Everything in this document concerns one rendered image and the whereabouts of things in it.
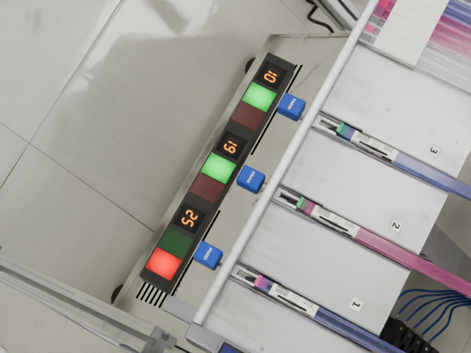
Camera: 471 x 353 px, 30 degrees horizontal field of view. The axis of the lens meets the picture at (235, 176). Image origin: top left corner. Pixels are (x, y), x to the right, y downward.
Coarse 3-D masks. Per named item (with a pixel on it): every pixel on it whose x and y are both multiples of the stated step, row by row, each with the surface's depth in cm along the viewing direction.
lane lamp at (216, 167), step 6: (210, 156) 112; (216, 156) 112; (210, 162) 112; (216, 162) 112; (222, 162) 112; (228, 162) 112; (204, 168) 112; (210, 168) 112; (216, 168) 112; (222, 168) 112; (228, 168) 111; (210, 174) 111; (216, 174) 111; (222, 174) 111; (228, 174) 111; (222, 180) 111
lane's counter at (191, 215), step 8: (184, 208) 110; (192, 208) 110; (176, 216) 110; (184, 216) 110; (192, 216) 110; (200, 216) 110; (176, 224) 110; (184, 224) 109; (192, 224) 109; (192, 232) 109
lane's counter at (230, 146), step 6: (228, 132) 113; (222, 138) 113; (228, 138) 113; (234, 138) 113; (240, 138) 113; (222, 144) 112; (228, 144) 112; (234, 144) 112; (240, 144) 112; (222, 150) 112; (228, 150) 112; (234, 150) 112; (240, 150) 112; (234, 156) 112
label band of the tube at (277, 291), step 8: (272, 288) 105; (280, 288) 105; (280, 296) 105; (288, 296) 104; (296, 296) 104; (288, 304) 105; (296, 304) 104; (304, 304) 104; (312, 304) 104; (304, 312) 104; (312, 312) 104
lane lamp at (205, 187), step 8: (200, 176) 111; (208, 176) 111; (200, 184) 111; (208, 184) 111; (216, 184) 111; (192, 192) 111; (200, 192) 111; (208, 192) 111; (216, 192) 111; (208, 200) 110
